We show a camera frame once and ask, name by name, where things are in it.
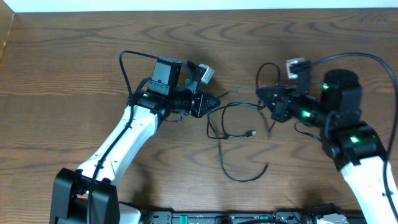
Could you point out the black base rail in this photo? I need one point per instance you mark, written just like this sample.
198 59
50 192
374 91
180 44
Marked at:
321 214

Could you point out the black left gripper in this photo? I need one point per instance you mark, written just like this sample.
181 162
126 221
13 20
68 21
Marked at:
203 106

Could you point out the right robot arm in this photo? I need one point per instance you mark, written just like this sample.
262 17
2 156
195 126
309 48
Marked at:
354 146

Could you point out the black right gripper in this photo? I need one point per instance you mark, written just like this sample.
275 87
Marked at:
279 109

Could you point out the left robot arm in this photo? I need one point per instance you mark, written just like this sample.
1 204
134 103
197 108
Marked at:
89 194

